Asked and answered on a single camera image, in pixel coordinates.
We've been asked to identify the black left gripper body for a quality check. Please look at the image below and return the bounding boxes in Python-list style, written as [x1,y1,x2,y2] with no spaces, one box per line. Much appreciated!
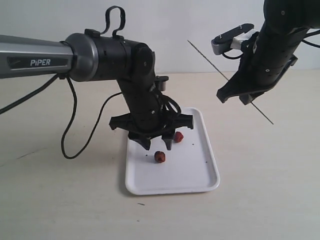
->
[109,111,194,139]

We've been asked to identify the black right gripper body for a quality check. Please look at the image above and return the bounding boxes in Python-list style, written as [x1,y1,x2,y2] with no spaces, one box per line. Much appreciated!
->
[232,39,298,101]

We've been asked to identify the red fruit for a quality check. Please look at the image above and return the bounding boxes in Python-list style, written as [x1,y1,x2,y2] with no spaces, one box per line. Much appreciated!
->
[154,151,166,164]
[173,131,184,143]

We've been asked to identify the thin metal skewer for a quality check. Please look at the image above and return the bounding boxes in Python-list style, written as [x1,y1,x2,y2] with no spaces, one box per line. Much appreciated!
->
[187,39,274,125]

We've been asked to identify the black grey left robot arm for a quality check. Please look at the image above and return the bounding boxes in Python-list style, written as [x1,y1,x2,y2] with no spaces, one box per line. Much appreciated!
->
[0,29,194,150]

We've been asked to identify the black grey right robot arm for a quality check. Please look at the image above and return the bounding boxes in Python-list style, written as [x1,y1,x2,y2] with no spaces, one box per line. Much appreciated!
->
[211,0,320,105]

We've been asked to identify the white plastic tray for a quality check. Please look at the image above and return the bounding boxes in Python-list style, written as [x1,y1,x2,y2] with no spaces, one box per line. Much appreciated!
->
[125,107,220,196]

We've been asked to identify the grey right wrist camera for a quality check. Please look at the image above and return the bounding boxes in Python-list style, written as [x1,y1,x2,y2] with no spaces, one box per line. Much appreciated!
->
[211,23,259,56]

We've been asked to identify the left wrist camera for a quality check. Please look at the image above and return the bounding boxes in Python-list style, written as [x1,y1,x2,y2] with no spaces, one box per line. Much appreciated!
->
[154,75,169,92]

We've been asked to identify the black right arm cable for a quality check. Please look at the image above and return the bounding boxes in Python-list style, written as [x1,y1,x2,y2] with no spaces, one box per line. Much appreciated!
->
[222,29,320,60]

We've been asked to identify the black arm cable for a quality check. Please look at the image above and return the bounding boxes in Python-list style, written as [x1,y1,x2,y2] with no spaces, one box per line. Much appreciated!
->
[0,72,126,159]
[222,29,320,60]

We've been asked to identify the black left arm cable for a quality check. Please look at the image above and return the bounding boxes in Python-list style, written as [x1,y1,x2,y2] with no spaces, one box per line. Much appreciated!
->
[0,72,126,159]

